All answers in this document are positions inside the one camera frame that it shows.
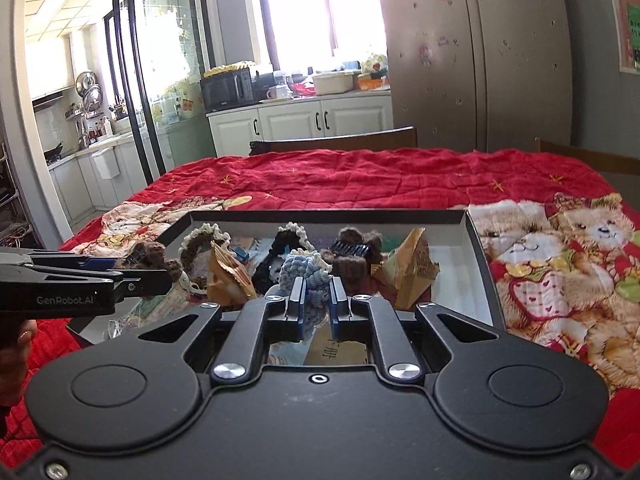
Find steel pot lids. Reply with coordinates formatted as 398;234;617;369
75;70;103;111

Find grey refrigerator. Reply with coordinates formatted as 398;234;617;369
374;0;573;153

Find brown furry hair clip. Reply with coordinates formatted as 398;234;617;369
320;227;383;293
122;241;183;281

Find kitchen counter cabinet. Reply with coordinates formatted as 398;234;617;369
45;132;151;226

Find black shallow box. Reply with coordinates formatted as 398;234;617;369
65;209;508;348

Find person's left hand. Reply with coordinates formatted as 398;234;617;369
0;317;40;406

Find green sign pink frame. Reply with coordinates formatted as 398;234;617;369
617;0;640;73

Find blue crochet scrunchie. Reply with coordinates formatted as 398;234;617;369
277;251;333;343

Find red printed blanket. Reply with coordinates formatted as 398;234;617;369
0;149;640;461

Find yellow lace cover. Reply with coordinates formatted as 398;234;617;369
202;60;256;78

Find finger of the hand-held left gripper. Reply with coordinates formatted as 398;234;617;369
30;254;126;272
117;269;173;303

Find white hanging bin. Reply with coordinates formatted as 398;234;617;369
91;147;122;180

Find tan crochet scrunchie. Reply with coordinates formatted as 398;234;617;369
177;222;231;281

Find black cream-edged crochet scrunchie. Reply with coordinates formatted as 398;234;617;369
250;221;318;296

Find gold snack packet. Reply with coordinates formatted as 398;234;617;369
371;227;441;311
206;240;258;318

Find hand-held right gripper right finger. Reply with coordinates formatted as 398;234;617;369
329;277;506;381

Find white basin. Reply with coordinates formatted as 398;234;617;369
312;71;357;96

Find white cabinet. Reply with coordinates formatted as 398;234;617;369
206;91;396;158

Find black microwave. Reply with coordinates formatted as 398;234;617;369
200;66;256;113

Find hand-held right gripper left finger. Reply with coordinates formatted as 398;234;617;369
137;276;307;381

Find cream brown crochet scrunchie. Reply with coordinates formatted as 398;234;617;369
170;270;211;296

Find black framed glass door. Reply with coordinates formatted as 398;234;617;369
102;0;216;186

